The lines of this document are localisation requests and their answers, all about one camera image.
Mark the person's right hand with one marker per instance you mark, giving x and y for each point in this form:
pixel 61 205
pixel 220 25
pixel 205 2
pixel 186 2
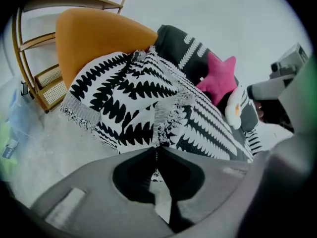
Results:
pixel 260 109

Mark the person's white shirt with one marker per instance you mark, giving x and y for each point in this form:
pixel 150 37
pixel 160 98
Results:
pixel 297 182

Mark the blue plush pillow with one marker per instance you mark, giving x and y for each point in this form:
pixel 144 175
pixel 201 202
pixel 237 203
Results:
pixel 18 118

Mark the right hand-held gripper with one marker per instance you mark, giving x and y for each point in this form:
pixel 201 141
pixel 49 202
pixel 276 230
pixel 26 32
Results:
pixel 287 66

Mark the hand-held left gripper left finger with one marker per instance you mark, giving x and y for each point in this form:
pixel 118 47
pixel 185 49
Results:
pixel 99 202

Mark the wooden shelf rack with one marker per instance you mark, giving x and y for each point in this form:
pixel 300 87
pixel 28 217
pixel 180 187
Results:
pixel 27 48

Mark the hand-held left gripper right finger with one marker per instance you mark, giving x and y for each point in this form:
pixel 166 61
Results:
pixel 223 180

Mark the black white striped sofa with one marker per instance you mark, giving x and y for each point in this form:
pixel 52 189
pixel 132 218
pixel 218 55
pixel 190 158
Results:
pixel 138 100

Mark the clear plastic storage box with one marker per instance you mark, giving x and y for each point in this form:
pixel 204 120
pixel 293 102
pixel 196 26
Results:
pixel 22 142

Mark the pink star pillow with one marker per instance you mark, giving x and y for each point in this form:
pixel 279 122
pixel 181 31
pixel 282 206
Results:
pixel 219 80

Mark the green star plush pillow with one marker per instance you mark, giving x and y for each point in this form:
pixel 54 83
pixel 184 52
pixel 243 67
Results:
pixel 6 145

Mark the white flower pillow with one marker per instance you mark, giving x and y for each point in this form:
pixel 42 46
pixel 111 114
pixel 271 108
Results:
pixel 234 110

